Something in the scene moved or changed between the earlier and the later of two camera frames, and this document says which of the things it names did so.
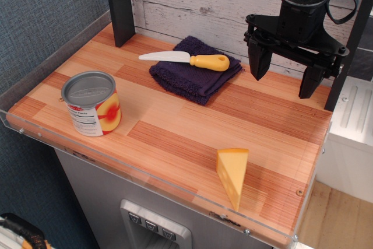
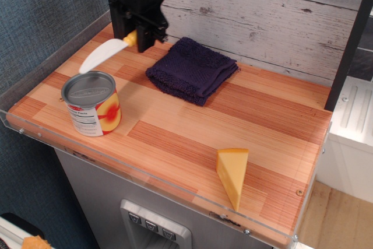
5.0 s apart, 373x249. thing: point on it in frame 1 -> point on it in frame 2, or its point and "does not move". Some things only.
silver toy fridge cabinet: [125, 212] does not move
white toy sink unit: [346, 159] does not move
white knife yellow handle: [216, 62] -> [130, 39]
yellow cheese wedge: [231, 164] does not move
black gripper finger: [312, 77] -> [146, 37]
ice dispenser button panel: [149, 230] does not move
